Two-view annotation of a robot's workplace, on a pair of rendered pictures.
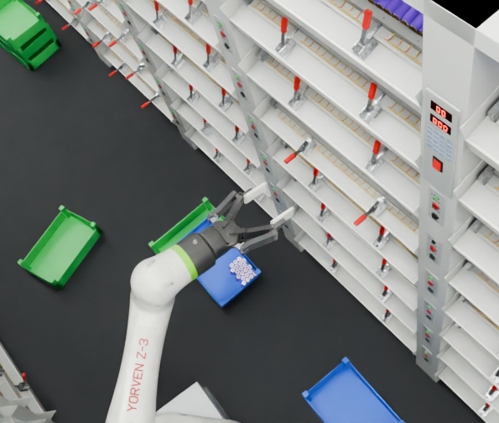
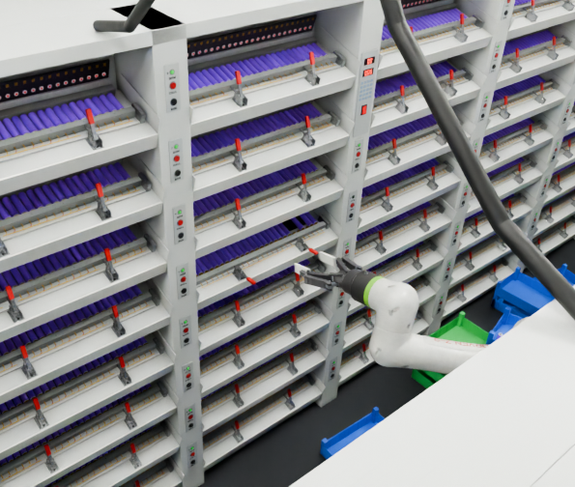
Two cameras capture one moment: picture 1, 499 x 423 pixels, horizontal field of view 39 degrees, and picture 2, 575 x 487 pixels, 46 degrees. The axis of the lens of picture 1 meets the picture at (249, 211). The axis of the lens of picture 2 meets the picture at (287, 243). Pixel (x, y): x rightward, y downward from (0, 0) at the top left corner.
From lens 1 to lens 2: 2.18 m
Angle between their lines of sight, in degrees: 70
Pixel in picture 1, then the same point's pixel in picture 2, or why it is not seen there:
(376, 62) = (322, 80)
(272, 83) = (214, 235)
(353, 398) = not seen: hidden behind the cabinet
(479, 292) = (365, 216)
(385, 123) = (316, 139)
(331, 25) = (289, 88)
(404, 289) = (310, 324)
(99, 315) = not seen: outside the picture
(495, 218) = (383, 119)
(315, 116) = (254, 216)
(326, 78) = (273, 154)
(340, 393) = not seen: hidden behind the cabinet
